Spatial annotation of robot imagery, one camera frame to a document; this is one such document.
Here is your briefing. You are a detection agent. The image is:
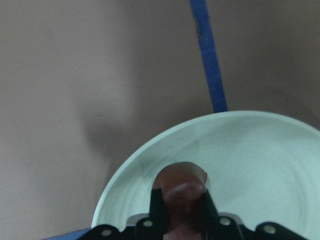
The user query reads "dark red bun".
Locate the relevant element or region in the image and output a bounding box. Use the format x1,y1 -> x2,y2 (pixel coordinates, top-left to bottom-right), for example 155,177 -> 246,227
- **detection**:
152,162 -> 207,240

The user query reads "light green plate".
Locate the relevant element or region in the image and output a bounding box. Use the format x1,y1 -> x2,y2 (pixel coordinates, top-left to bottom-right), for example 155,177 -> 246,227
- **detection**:
91,111 -> 320,240

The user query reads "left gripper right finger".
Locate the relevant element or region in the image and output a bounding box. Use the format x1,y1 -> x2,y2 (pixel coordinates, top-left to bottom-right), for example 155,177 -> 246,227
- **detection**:
198,190 -> 305,240

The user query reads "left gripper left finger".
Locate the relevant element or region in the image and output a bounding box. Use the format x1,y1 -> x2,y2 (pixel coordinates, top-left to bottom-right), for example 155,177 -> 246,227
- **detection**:
84,188 -> 169,240

